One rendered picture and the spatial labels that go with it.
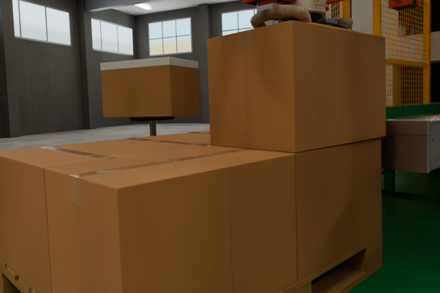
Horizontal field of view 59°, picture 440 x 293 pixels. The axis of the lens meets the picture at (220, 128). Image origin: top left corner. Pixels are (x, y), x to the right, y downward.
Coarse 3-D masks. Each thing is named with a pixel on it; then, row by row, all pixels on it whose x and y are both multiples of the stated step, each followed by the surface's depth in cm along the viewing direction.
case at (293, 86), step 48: (240, 48) 132; (288, 48) 117; (336, 48) 131; (384, 48) 155; (240, 96) 134; (288, 96) 118; (336, 96) 132; (384, 96) 156; (240, 144) 135; (288, 144) 120; (336, 144) 133
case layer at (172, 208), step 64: (0, 192) 139; (64, 192) 96; (128, 192) 78; (192, 192) 90; (256, 192) 105; (320, 192) 128; (0, 256) 145; (64, 256) 99; (128, 256) 79; (192, 256) 90; (256, 256) 106; (320, 256) 129
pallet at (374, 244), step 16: (368, 240) 153; (352, 256) 156; (368, 256) 153; (0, 272) 146; (320, 272) 129; (336, 272) 153; (352, 272) 153; (368, 272) 153; (0, 288) 147; (16, 288) 148; (288, 288) 116; (304, 288) 122; (320, 288) 140; (336, 288) 140
